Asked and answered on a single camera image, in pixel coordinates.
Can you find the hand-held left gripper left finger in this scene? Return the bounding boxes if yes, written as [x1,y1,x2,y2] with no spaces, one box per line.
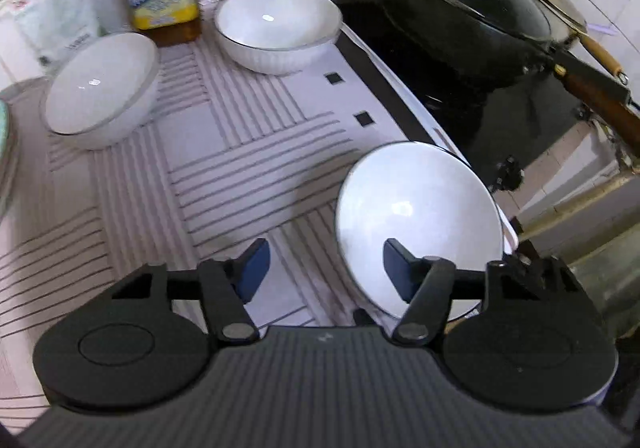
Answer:
[111,238,272,344]

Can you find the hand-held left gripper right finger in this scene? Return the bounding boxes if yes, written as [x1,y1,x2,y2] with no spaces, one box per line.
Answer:
[382,238,584,344]

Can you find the black stove knob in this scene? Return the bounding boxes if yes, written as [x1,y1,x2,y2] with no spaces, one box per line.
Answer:
[492,157,524,195]

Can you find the black stove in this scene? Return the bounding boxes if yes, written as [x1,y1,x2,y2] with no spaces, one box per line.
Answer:
[338,2,592,181]

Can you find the black wok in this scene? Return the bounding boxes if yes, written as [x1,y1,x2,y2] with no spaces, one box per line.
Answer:
[345,0,640,155]

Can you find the striped tablecloth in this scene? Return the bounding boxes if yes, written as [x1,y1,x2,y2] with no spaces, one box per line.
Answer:
[0,24,517,329]

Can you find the white seasoning bag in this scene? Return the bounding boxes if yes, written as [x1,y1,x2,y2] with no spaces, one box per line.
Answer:
[9,0,109,69]

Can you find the small pot with lid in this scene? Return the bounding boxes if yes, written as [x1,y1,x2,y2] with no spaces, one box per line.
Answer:
[514,0,631,84]

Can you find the white ribbed bowl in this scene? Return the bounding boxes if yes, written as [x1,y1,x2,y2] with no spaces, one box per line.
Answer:
[214,0,344,76]
[334,141,504,319]
[39,32,161,151]

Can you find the white sun print plate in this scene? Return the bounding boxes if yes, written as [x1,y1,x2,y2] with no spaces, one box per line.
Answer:
[0,135,21,217]

